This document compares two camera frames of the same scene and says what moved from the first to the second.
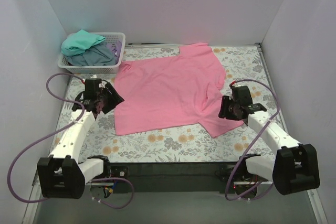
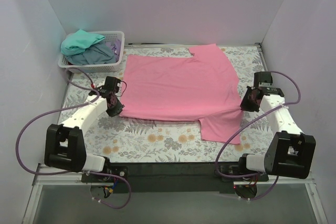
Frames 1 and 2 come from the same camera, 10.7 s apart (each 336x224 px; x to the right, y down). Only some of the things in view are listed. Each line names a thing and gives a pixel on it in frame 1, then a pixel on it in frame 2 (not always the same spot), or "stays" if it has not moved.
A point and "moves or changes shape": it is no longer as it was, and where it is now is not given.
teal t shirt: [74, 44] stays
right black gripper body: [224, 108] → [248, 102]
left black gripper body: [112, 98] → [115, 106]
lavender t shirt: [116, 46] stays
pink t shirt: [170, 91] moves or changes shape
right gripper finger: [224, 112] → [248, 103]
